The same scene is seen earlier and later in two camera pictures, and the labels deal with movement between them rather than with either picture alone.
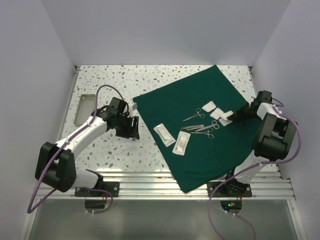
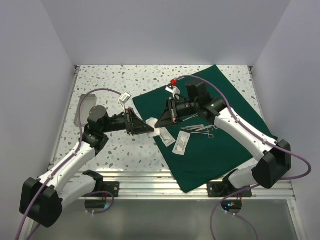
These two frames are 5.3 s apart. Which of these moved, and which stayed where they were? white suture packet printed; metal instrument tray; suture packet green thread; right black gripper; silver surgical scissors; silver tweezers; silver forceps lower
Moved: right black gripper
Stayed: silver tweezers; silver surgical scissors; silver forceps lower; white suture packet printed; suture packet green thread; metal instrument tray
